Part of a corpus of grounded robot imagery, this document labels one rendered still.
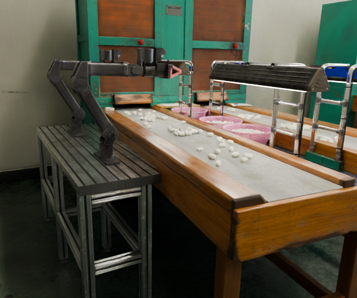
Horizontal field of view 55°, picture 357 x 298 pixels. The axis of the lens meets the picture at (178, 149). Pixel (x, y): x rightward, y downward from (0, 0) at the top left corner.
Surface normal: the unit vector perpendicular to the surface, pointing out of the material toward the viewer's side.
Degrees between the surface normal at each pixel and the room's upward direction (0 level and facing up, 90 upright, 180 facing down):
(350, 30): 90
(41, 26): 90
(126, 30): 90
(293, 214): 90
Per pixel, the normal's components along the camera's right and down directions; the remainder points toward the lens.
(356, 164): -0.91, 0.09
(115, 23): 0.41, 0.24
